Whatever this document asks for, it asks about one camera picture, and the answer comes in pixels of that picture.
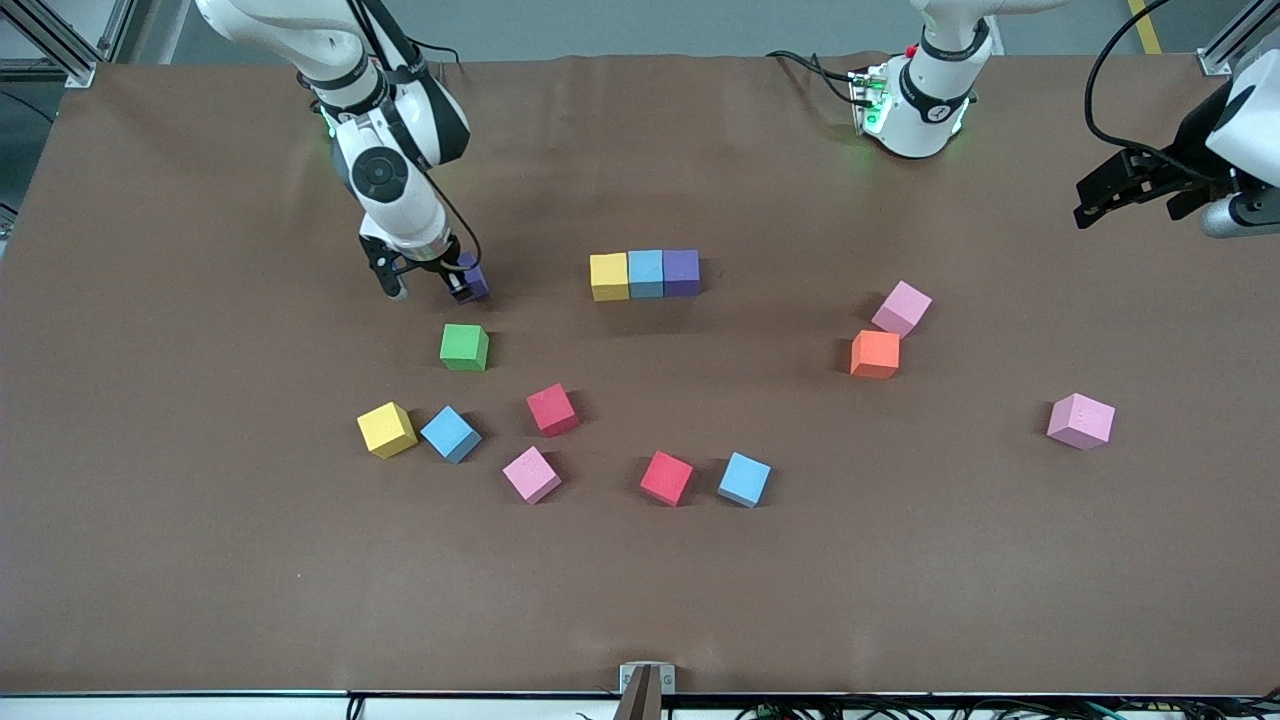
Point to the green foam cube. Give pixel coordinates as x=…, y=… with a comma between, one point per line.
x=464, y=348

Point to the purple foam cube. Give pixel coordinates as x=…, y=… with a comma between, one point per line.
x=682, y=272
x=480, y=280

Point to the yellow foam cube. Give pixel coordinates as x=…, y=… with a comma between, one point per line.
x=386, y=430
x=609, y=277

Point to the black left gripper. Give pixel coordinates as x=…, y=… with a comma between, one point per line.
x=1193, y=138

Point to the pink foam cube with dimples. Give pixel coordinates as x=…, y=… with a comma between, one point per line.
x=1080, y=421

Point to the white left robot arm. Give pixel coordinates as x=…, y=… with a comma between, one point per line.
x=935, y=100

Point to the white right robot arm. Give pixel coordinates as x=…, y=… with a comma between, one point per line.
x=400, y=215

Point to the red foam cube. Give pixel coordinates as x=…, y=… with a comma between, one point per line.
x=666, y=478
x=552, y=410

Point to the orange foam cube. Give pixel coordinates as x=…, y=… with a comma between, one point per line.
x=875, y=354

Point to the aluminium frame profile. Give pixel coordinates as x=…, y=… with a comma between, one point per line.
x=1215, y=62
x=80, y=72

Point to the blue foam cube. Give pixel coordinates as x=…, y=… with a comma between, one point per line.
x=450, y=434
x=646, y=273
x=744, y=480

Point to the brown table mat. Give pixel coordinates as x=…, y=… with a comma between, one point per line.
x=640, y=600

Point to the grey metal camera bracket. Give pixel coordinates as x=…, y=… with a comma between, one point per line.
x=628, y=672

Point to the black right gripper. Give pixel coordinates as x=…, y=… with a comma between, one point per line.
x=441, y=264

